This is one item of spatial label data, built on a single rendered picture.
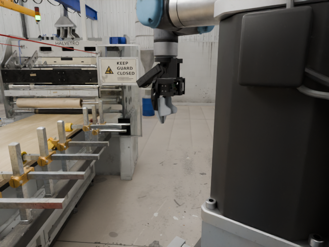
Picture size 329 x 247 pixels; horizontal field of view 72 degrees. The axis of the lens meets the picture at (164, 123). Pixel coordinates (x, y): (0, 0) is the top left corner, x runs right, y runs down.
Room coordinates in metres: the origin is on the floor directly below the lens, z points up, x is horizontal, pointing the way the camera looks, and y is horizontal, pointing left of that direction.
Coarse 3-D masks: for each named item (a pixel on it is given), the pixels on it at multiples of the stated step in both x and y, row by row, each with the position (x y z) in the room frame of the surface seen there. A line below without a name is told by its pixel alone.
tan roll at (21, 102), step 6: (12, 102) 2.89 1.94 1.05; (18, 102) 2.84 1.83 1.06; (24, 102) 2.84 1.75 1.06; (30, 102) 2.84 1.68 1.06; (36, 102) 2.84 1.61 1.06; (42, 102) 2.84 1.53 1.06; (48, 102) 2.84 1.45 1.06; (54, 102) 2.84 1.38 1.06; (60, 102) 2.84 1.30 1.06; (66, 102) 2.84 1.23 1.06; (72, 102) 2.84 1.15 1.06; (78, 102) 2.84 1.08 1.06; (84, 102) 2.88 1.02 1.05; (90, 102) 2.88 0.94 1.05; (96, 102) 2.88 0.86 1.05
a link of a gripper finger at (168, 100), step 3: (165, 99) 0.76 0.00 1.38; (168, 99) 0.75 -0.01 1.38; (171, 99) 0.75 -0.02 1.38; (165, 102) 0.76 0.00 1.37; (168, 102) 0.75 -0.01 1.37; (171, 102) 0.75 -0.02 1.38; (168, 105) 0.75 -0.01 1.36; (171, 105) 0.75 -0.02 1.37; (174, 105) 0.74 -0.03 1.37; (171, 108) 0.75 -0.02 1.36; (174, 108) 0.74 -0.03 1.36; (171, 111) 0.75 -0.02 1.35; (174, 111) 0.74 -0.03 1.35; (165, 117) 0.76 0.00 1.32
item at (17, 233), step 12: (108, 132) 2.73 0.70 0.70; (72, 168) 1.69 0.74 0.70; (84, 168) 1.79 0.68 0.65; (60, 180) 1.49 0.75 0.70; (72, 180) 1.55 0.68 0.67; (60, 192) 1.35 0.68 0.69; (36, 216) 1.09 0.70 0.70; (48, 216) 1.18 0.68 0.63; (24, 228) 0.99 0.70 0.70; (36, 228) 1.05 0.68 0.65; (12, 240) 0.91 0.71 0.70; (24, 240) 0.95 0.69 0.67
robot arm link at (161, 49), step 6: (156, 42) 0.72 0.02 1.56; (162, 42) 0.70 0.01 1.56; (168, 42) 0.70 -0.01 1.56; (174, 42) 0.71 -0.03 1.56; (156, 48) 0.72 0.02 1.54; (162, 48) 0.70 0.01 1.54; (168, 48) 0.70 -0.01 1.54; (174, 48) 0.71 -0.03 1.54; (156, 54) 0.72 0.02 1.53; (162, 54) 0.70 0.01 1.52; (168, 54) 0.70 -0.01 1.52; (174, 54) 0.71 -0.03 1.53
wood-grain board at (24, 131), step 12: (24, 120) 2.54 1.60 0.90; (36, 120) 2.54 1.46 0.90; (48, 120) 2.54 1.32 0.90; (72, 120) 2.54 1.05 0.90; (0, 132) 2.04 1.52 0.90; (12, 132) 2.04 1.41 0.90; (24, 132) 2.04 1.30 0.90; (36, 132) 2.04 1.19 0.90; (48, 132) 2.04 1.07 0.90; (72, 132) 2.06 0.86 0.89; (0, 144) 1.70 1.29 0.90; (24, 144) 1.70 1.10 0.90; (36, 144) 1.70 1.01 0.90; (0, 156) 1.45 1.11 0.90; (0, 168) 1.26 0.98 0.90; (0, 180) 1.11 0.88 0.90
